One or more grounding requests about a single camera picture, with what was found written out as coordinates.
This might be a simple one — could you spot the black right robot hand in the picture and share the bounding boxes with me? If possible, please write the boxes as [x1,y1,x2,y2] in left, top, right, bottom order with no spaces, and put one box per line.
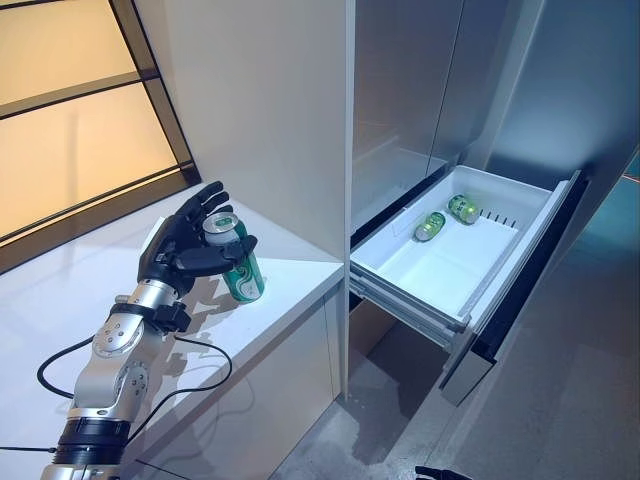
[414,464,454,480]

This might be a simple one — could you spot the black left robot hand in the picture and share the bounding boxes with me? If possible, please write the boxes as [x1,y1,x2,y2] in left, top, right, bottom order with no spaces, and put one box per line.
[137,180,260,297]

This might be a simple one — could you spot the green drink can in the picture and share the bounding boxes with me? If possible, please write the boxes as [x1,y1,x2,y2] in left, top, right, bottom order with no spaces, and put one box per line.
[413,210,446,243]
[202,210,266,303]
[446,193,479,225]

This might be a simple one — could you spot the white fridge drawer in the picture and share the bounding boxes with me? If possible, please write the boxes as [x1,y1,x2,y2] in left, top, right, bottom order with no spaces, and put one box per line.
[348,164,592,362]

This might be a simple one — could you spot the silver bottom fridge drawer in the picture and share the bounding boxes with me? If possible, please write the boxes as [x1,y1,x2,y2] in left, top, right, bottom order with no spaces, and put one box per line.
[348,299,496,407]

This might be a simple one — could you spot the silver fridge door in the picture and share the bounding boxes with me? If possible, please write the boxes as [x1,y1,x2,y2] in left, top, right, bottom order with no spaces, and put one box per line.
[352,0,464,239]
[429,0,546,174]

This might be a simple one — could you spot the silver fridge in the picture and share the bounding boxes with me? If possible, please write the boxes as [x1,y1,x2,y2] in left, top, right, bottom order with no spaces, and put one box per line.
[349,0,592,409]

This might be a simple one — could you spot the white counter cabinet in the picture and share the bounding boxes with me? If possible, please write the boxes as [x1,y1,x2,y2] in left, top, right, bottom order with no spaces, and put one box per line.
[0,182,346,480]

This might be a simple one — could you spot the dark framed orange window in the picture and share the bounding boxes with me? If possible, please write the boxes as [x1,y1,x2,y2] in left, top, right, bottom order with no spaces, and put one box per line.
[0,0,204,276]

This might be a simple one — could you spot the tall white cabinet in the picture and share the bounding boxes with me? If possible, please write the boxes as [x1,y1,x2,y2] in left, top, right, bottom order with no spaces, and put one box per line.
[134,0,357,401]

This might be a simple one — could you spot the grey metallic side panel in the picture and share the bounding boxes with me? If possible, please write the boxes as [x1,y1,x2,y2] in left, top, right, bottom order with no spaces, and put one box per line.
[487,0,640,201]

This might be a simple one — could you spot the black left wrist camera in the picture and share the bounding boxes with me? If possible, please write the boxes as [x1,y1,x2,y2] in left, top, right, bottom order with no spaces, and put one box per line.
[152,301,192,334]

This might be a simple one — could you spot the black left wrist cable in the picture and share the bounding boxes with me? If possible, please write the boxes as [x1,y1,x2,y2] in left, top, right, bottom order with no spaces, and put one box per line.
[37,333,235,451]

